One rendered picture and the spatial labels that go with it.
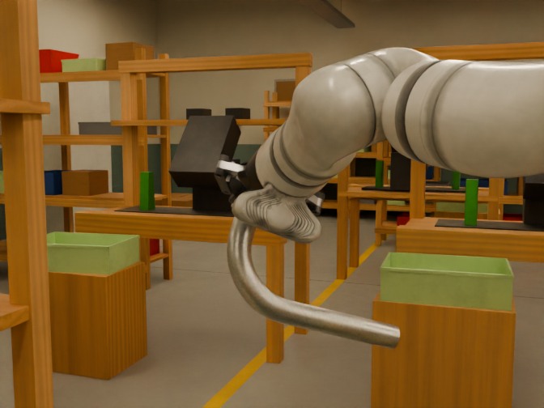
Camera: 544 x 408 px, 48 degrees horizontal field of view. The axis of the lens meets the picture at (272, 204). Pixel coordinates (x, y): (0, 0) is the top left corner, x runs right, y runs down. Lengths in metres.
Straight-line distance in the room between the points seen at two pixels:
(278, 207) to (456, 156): 0.26
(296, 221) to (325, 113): 0.18
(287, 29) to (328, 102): 11.24
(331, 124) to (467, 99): 0.12
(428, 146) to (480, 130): 0.04
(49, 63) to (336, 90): 5.91
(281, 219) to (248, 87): 11.24
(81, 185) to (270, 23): 6.53
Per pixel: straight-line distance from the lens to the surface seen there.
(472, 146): 0.37
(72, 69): 6.18
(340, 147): 0.47
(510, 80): 0.36
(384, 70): 0.48
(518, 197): 7.93
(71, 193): 6.26
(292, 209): 0.61
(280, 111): 11.56
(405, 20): 11.24
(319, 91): 0.46
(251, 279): 0.75
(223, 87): 12.02
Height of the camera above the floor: 1.43
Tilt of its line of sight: 6 degrees down
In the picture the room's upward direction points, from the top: straight up
